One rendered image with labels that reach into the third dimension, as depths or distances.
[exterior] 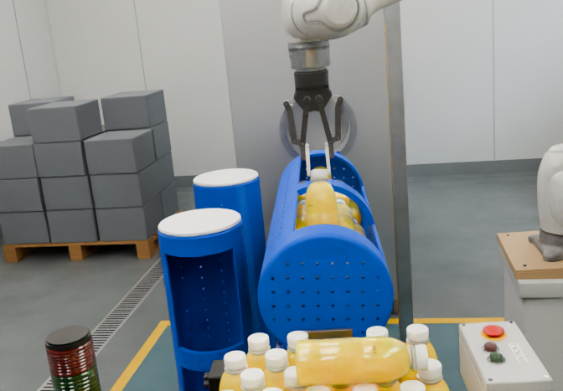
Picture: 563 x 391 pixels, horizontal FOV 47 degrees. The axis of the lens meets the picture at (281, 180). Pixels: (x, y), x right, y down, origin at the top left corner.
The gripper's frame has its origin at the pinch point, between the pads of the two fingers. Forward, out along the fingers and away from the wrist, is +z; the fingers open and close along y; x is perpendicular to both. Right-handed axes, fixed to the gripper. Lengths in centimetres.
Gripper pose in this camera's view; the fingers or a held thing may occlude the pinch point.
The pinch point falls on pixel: (317, 159)
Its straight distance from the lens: 148.0
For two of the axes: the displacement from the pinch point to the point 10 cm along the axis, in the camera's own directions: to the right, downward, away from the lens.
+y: -9.9, 0.8, 0.7
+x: -0.5, 2.4, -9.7
